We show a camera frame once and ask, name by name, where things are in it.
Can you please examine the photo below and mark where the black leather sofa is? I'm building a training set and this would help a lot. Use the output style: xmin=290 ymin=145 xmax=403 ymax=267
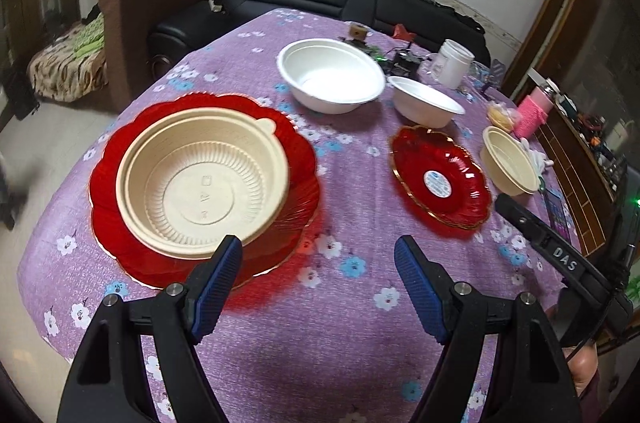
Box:
xmin=148 ymin=0 xmax=490 ymax=79

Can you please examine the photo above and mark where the large beige plastic bowl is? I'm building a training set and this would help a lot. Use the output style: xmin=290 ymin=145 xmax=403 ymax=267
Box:
xmin=115 ymin=107 xmax=290 ymax=261

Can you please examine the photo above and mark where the person's right hand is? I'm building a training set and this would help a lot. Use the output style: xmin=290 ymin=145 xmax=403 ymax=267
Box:
xmin=563 ymin=344 xmax=599 ymax=396

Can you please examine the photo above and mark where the large red glass plate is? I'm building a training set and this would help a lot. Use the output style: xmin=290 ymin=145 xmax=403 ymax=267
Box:
xmin=89 ymin=93 xmax=321 ymax=289

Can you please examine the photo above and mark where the small red glass plate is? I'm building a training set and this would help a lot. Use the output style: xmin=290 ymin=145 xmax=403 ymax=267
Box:
xmin=390 ymin=125 xmax=492 ymax=231

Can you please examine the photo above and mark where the white plastic jar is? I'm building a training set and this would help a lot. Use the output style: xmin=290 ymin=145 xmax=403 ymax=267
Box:
xmin=431 ymin=39 xmax=474 ymax=90

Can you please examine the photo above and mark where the brown armchair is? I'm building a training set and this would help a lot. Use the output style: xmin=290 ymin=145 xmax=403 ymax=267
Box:
xmin=98 ymin=0 xmax=203 ymax=112

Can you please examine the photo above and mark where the black motor device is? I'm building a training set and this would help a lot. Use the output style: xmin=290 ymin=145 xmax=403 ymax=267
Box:
xmin=387 ymin=48 xmax=424 ymax=81

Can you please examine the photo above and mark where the large white paper bowl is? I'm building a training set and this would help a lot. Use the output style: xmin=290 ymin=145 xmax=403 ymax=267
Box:
xmin=277 ymin=39 xmax=386 ymax=116

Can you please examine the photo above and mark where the white glove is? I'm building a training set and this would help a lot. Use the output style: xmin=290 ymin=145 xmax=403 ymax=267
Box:
xmin=520 ymin=138 xmax=554 ymax=177

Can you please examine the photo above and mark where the pink knitted bottle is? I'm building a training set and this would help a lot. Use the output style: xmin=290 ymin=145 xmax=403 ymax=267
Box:
xmin=513 ymin=79 xmax=560 ymax=138

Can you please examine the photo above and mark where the small white paper bowl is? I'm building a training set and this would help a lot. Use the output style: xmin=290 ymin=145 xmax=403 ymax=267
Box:
xmin=387 ymin=76 xmax=465 ymax=128

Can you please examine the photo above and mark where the leopard print blanket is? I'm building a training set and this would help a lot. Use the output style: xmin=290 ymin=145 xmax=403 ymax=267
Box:
xmin=27 ymin=13 xmax=108 ymax=102

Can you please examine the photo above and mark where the small beige plastic bowl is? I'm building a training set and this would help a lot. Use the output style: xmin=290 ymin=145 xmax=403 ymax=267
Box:
xmin=480 ymin=126 xmax=539 ymax=197

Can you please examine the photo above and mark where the purple floral tablecloth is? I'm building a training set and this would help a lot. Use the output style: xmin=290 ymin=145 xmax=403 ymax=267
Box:
xmin=17 ymin=8 xmax=561 ymax=422

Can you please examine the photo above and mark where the bagged yellow food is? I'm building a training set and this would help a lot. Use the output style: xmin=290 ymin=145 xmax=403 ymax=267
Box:
xmin=487 ymin=102 xmax=521 ymax=133

